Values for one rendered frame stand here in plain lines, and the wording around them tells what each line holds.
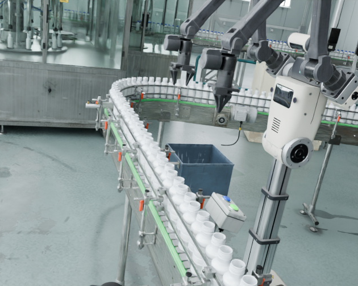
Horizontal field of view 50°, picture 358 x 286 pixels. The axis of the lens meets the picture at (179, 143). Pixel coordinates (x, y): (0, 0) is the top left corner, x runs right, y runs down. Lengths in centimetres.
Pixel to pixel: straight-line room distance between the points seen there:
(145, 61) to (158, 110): 369
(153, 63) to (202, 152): 459
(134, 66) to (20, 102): 258
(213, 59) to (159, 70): 564
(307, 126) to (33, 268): 194
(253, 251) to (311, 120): 75
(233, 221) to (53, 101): 377
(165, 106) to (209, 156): 90
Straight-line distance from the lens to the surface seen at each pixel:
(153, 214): 149
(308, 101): 176
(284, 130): 180
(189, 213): 123
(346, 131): 361
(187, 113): 326
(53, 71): 478
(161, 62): 694
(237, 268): 100
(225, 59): 136
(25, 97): 485
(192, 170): 211
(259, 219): 206
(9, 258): 292
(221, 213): 135
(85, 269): 279
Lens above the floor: 174
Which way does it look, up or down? 19 degrees down
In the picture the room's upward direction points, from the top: 9 degrees clockwise
